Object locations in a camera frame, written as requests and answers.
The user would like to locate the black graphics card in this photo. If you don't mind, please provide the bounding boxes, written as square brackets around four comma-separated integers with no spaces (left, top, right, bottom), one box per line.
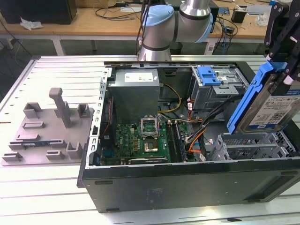
[127,156,170,165]

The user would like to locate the metal socket cover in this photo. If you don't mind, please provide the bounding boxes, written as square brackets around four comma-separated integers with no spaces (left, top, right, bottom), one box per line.
[140,114,160,139]

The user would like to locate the hard disk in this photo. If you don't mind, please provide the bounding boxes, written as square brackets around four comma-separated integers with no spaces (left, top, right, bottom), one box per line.
[226,61,300,135]

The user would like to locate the grey parts rack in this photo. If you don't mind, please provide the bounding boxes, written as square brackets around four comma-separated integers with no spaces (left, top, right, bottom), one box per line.
[1,87,96,167]

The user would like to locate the thin locking lever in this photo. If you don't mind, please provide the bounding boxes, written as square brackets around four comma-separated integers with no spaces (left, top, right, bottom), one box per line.
[157,114,163,141]

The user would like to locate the RAM stick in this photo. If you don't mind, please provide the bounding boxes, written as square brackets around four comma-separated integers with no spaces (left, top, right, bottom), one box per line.
[21,140,52,148]

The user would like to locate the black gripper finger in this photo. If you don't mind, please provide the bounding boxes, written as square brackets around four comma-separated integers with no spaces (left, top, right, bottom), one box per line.
[263,1,290,71]
[282,9,300,94]

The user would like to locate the large black box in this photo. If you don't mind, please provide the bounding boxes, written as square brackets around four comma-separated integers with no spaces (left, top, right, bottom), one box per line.
[0,0,77,25]

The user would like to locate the small black box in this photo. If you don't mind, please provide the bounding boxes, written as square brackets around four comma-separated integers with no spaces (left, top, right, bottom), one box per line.
[231,8,247,23]

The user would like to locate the wooden desk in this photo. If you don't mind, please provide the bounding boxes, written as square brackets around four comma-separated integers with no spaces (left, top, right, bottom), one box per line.
[0,0,300,44]

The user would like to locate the grey power supply unit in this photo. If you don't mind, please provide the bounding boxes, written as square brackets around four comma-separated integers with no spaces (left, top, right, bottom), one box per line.
[107,69,160,125]

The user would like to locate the green motherboard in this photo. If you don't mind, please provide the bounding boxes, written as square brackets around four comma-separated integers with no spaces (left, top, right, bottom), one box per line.
[99,117,188,165]

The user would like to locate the silver optical drive cage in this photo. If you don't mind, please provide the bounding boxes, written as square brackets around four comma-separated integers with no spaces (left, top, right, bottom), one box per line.
[190,65,253,113]

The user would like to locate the yellow black wire bundle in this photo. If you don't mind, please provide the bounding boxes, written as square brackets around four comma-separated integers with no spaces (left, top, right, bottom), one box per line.
[159,83,182,114]

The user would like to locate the orange yellow wire bundle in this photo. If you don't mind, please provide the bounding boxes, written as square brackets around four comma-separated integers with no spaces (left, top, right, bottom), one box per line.
[185,117,207,162]

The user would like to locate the black sleeved cable bundle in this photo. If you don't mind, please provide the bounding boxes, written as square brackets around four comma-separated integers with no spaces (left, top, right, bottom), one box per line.
[199,92,250,162]

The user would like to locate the clear plastic bags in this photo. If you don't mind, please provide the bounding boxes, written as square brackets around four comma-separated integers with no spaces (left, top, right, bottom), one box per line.
[255,14,272,26]

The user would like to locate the crumpled white plastic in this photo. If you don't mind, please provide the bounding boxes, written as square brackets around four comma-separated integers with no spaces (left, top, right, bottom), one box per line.
[20,16,44,31]

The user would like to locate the grey flat box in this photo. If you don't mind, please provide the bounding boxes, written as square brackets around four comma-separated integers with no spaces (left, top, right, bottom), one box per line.
[246,4,273,16]

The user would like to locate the blue drive cage latch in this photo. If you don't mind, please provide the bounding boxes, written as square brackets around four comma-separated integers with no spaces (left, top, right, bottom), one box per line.
[197,67,222,86]

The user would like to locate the silver disk bay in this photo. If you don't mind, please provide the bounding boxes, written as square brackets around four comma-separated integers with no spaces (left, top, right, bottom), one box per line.
[210,131,295,162]

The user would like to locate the black open PC case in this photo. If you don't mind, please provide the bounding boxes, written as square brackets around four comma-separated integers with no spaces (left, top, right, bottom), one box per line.
[76,60,300,214]

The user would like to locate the CPU socket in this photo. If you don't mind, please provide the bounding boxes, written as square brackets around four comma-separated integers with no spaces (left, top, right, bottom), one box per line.
[142,138,159,153]

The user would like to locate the black RAM slot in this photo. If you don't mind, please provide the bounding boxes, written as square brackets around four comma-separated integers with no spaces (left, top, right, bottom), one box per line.
[165,120,181,164]
[174,121,188,162]

